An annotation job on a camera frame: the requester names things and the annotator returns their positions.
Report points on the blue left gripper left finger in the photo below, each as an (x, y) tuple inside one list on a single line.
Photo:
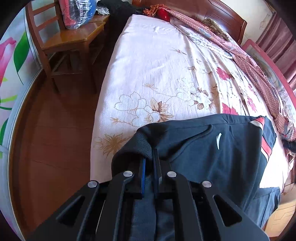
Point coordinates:
[(142, 177)]

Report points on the floral wardrobe sliding door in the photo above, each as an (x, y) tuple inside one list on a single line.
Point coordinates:
[(19, 69)]

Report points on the wooden chair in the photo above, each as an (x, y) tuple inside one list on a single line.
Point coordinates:
[(67, 52)]

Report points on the dusky pink curtain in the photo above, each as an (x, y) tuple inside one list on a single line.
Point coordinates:
[(278, 43)]

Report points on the plastic bag with clothes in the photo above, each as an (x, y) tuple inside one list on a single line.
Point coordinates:
[(77, 12)]

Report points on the wooden headboard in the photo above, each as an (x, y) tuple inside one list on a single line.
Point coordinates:
[(203, 9)]

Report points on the dark navy sport pants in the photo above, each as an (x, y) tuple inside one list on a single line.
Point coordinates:
[(230, 151)]

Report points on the black clothes pile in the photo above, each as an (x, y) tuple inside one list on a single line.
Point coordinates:
[(120, 11)]

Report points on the pink bed guard rail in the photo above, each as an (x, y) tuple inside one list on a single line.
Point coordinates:
[(273, 73)]

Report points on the red pillow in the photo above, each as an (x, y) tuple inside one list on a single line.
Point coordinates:
[(163, 15)]

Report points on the bed with floral sheet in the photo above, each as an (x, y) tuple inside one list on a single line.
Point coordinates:
[(164, 71)]

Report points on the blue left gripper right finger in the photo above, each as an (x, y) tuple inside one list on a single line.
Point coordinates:
[(157, 172)]

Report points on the red patterned quilt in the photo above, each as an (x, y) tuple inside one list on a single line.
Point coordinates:
[(271, 97)]

